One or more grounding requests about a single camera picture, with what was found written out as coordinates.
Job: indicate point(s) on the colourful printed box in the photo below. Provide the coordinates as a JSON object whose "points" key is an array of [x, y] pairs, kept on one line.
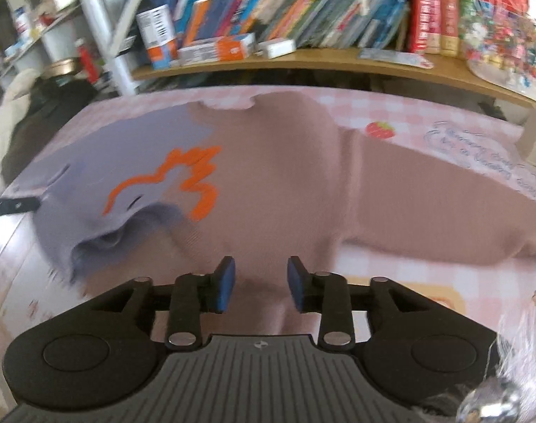
{"points": [[501, 39]]}

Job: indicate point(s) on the pale flat packet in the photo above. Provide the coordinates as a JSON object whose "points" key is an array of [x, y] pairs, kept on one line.
{"points": [[395, 56]]}

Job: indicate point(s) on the wooden bookshelf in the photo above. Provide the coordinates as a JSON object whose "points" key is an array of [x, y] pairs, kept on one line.
{"points": [[338, 59]]}

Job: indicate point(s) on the red thick book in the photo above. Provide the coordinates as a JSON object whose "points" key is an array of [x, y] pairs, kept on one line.
{"points": [[449, 22], [424, 17]]}

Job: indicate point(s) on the pink fluffy sleeve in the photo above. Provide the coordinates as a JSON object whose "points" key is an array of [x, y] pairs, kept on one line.
{"points": [[532, 361]]}

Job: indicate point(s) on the white round bucket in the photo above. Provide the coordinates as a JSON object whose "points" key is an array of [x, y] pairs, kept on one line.
{"points": [[61, 44]]}

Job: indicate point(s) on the pink checked tablecloth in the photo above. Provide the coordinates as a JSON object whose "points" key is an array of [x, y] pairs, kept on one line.
{"points": [[404, 268]]}

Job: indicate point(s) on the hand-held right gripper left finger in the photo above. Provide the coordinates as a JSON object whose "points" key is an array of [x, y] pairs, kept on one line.
{"points": [[227, 282]]}

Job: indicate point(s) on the red tassel ornament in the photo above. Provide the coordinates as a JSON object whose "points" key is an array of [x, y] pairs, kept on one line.
{"points": [[87, 61]]}

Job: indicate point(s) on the white shelf rack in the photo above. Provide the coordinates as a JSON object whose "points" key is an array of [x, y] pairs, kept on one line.
{"points": [[102, 31]]}

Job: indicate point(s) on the beige coat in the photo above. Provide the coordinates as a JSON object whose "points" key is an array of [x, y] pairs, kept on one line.
{"points": [[3, 127]]}

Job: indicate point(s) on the gold round tin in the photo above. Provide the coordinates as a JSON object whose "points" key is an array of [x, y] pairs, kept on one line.
{"points": [[61, 67]]}

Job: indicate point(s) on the pink and lavender sweater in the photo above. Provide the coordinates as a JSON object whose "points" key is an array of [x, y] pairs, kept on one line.
{"points": [[272, 185]]}

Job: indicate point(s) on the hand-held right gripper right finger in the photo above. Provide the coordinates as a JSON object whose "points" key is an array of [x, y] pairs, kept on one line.
{"points": [[296, 284]]}

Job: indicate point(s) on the silver round charm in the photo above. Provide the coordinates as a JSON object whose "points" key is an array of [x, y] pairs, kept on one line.
{"points": [[492, 401]]}

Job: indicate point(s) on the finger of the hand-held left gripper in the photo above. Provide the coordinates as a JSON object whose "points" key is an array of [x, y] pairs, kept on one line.
{"points": [[23, 205]]}

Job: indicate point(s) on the tall white orange box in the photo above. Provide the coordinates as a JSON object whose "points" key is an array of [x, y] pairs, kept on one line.
{"points": [[155, 31]]}

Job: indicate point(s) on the white bottle with blue cap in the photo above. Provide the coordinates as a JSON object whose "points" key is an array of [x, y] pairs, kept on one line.
{"points": [[21, 20]]}

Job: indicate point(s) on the row of colourful books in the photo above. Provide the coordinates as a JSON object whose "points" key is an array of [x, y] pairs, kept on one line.
{"points": [[316, 4]]}

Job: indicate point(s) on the white charger plug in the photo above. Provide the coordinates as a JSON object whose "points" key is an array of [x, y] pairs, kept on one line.
{"points": [[276, 48]]}

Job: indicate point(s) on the long white orange box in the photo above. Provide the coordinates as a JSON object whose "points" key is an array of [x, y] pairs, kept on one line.
{"points": [[215, 50]]}

